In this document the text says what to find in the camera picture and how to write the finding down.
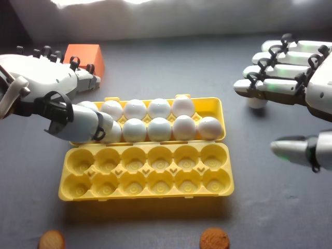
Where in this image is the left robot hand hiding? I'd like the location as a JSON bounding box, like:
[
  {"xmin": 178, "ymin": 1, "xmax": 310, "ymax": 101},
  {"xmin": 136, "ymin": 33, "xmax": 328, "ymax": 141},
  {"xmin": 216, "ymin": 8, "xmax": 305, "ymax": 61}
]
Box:
[{"xmin": 0, "ymin": 45, "xmax": 115, "ymax": 144}]

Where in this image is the orange block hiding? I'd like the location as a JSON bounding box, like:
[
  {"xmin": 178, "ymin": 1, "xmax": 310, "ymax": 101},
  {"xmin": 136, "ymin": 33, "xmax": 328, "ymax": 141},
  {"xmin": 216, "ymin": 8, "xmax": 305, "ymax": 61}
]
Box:
[{"xmin": 63, "ymin": 44, "xmax": 106, "ymax": 78}]

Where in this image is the white plastic egg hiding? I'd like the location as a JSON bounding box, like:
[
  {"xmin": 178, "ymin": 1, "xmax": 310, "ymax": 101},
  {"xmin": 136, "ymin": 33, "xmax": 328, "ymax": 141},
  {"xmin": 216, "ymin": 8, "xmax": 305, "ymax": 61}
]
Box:
[
  {"xmin": 100, "ymin": 100, "xmax": 124, "ymax": 121},
  {"xmin": 247, "ymin": 97, "xmax": 268, "ymax": 109},
  {"xmin": 171, "ymin": 95, "xmax": 196, "ymax": 117},
  {"xmin": 122, "ymin": 99, "xmax": 148, "ymax": 120},
  {"xmin": 147, "ymin": 98, "xmax": 172, "ymax": 119},
  {"xmin": 121, "ymin": 118, "xmax": 148, "ymax": 143},
  {"xmin": 101, "ymin": 120, "xmax": 123, "ymax": 143},
  {"xmin": 172, "ymin": 115, "xmax": 197, "ymax": 141},
  {"xmin": 76, "ymin": 100, "xmax": 100, "ymax": 112},
  {"xmin": 147, "ymin": 117, "xmax": 173, "ymax": 142},
  {"xmin": 197, "ymin": 116, "xmax": 223, "ymax": 140}
]

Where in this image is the brown round cookie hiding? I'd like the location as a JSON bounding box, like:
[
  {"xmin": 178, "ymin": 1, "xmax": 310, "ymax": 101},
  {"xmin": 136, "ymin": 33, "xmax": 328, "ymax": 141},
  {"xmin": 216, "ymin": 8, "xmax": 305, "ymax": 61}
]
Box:
[{"xmin": 199, "ymin": 227, "xmax": 230, "ymax": 249}]

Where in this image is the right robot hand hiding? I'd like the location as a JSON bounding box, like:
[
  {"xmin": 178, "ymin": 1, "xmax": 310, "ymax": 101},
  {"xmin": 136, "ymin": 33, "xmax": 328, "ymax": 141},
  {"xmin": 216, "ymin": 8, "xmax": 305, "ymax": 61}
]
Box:
[{"xmin": 233, "ymin": 33, "xmax": 332, "ymax": 173}]

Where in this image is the white backdrop sheet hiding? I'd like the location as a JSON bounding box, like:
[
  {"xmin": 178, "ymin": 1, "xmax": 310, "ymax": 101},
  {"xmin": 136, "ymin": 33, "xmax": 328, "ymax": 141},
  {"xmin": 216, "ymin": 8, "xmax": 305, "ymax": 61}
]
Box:
[{"xmin": 23, "ymin": 0, "xmax": 332, "ymax": 44}]

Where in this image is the pale round biscuit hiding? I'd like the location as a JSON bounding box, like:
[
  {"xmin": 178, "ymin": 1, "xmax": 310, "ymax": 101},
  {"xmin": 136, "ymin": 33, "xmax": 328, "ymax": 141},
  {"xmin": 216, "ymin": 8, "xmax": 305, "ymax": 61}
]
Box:
[{"xmin": 38, "ymin": 230, "xmax": 66, "ymax": 249}]

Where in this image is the yellow egg carton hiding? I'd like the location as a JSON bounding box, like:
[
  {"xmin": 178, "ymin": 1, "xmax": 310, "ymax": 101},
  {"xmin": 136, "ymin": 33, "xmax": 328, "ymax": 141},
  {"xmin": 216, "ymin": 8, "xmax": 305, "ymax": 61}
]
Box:
[{"xmin": 57, "ymin": 93, "xmax": 236, "ymax": 202}]

